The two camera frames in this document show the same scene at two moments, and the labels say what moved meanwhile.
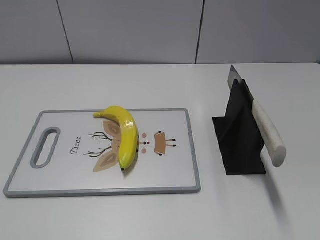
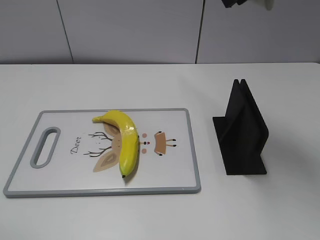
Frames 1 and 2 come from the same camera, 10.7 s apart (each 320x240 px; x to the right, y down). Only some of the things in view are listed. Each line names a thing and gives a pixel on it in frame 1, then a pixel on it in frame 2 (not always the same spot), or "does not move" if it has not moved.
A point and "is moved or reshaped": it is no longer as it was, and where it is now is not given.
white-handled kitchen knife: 266,131 -> 269,4
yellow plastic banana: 129,135 is moved or reshaped
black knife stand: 238,135 does not move
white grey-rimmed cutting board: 73,153 does not move
